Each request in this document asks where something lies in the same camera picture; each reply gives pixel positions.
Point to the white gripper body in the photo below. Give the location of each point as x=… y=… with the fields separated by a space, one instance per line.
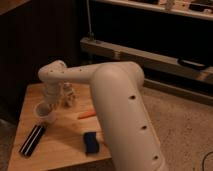
x=52 y=97

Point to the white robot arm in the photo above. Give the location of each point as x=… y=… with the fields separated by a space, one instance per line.
x=125 y=122

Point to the small white figurine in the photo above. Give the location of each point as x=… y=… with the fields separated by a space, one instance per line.
x=68 y=95

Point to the black striped rectangular case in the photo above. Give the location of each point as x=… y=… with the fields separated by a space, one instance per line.
x=32 y=140

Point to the orange carrot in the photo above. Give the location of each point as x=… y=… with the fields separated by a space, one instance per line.
x=87 y=115

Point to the wooden table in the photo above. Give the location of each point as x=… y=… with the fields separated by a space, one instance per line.
x=62 y=144

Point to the blue sponge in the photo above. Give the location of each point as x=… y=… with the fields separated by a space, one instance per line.
x=91 y=143

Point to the vertical metal pole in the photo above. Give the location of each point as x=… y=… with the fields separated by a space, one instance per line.
x=90 y=32

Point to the long grey metal rail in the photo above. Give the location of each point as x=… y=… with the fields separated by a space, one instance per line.
x=146 y=59

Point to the black handle on rail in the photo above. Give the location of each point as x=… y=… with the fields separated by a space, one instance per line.
x=192 y=66

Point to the wooden wall shelf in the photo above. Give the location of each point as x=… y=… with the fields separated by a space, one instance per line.
x=176 y=7

